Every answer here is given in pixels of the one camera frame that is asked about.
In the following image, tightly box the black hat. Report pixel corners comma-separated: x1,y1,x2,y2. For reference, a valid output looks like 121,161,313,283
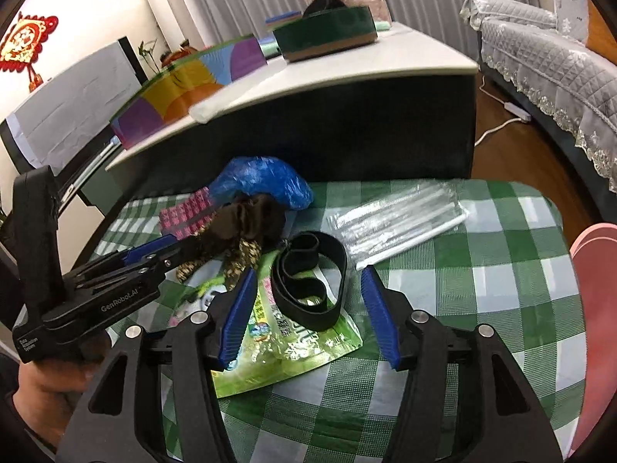
303,0,345,16

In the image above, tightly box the iridescent rectangular box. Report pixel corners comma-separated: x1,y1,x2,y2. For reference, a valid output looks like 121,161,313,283
110,34,271,151

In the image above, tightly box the dark patterned plastic bag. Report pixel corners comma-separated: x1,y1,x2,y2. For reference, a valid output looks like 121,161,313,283
176,194,287,295

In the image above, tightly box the blue plastic bag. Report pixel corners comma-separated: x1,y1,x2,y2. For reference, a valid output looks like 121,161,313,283
208,155,315,211

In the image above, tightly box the pink patterned packet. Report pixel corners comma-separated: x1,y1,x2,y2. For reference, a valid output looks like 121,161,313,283
159,188,227,241

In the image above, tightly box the white top coffee table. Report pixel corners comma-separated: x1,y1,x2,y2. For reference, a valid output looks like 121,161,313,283
77,22,480,213

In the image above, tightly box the flat screen television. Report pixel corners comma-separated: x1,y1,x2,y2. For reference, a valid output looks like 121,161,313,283
0,36,148,177

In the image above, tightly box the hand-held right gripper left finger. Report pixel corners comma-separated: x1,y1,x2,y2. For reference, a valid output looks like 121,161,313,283
57,266,258,463

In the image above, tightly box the clear plastic package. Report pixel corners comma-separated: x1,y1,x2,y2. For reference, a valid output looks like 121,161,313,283
327,178,470,271

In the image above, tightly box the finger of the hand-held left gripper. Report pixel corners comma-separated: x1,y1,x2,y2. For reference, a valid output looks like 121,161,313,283
77,243,198,295
72,234,180,281

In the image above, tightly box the white power cable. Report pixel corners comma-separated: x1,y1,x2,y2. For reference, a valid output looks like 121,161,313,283
475,74,519,148

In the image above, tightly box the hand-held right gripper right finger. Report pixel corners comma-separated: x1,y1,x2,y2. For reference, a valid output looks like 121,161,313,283
361,264,565,463

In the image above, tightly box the pink plastic basin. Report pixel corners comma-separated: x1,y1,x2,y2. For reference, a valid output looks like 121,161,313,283
561,222,617,459

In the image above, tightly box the white standing air conditioner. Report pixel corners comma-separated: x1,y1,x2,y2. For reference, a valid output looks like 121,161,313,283
142,0,215,51

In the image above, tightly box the dark green round box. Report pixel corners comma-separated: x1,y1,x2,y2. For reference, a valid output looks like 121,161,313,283
271,6,378,63

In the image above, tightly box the red wall decoration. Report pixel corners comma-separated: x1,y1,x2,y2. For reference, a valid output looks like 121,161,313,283
0,12,59,92

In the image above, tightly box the green potted plant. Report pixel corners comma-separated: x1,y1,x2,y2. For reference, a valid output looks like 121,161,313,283
137,39,162,75

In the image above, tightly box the green checked tablecloth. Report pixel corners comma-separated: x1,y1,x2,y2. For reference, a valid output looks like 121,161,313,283
72,178,586,463

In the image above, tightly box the white power strip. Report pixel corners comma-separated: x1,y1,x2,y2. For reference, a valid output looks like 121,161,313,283
501,100,531,121

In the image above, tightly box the person's left forearm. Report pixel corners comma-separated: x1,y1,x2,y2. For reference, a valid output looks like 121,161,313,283
0,386,56,463

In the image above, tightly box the stack of bowls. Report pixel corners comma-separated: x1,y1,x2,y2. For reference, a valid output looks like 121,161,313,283
265,10,305,27

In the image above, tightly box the grey quilted sofa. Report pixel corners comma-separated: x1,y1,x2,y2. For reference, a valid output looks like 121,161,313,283
460,0,617,194

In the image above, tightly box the dark television cabinet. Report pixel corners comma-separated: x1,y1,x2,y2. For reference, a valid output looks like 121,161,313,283
79,154,140,218

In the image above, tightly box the black elastic strap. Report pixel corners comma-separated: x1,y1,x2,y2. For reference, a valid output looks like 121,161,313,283
270,231,349,333

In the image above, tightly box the long white rod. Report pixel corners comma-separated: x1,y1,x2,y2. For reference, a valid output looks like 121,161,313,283
58,137,121,194

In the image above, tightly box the person's left hand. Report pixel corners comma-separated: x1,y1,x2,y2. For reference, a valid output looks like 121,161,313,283
12,330,114,444

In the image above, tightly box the red brown teapot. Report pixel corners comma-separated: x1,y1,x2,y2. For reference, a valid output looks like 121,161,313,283
161,43,194,66

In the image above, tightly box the grey patterned cushion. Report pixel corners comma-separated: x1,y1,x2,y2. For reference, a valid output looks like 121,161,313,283
554,0,590,42

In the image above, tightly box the green snack packet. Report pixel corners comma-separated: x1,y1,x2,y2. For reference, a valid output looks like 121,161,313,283
166,246,363,399

